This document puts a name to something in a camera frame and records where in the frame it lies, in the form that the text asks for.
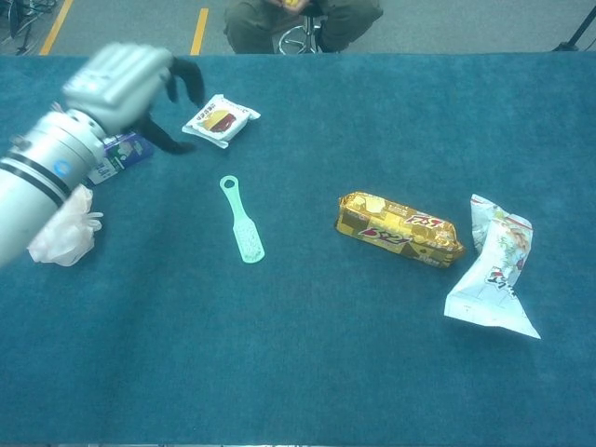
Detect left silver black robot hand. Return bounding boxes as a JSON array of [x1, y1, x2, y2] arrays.
[[61, 43, 207, 156]]

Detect purple toothpaste box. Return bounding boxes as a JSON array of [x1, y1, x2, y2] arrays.
[[86, 131, 156, 187]]

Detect small white pastry packet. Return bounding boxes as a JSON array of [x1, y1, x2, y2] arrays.
[[181, 94, 262, 150]]

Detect white bath loofah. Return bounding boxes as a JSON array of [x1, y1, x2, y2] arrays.
[[26, 183, 104, 267]]

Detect light green brush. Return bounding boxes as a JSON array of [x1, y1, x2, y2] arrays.
[[219, 174, 266, 265]]

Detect gold foil snack pack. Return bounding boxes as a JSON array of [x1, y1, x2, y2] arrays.
[[333, 189, 467, 270]]

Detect white and red snack bag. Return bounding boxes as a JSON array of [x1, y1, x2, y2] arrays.
[[442, 194, 542, 340]]

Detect dark metal rack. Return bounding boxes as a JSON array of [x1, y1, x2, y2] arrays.
[[0, 0, 60, 56]]

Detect seated person in green trousers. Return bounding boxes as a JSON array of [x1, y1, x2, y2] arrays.
[[223, 0, 386, 55]]

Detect chrome stool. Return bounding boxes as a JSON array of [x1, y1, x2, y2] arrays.
[[278, 13, 330, 55]]

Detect teal table cloth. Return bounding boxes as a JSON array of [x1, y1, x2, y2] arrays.
[[0, 52, 596, 446]]

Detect black tripod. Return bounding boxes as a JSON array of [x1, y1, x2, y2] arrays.
[[551, 4, 596, 52]]

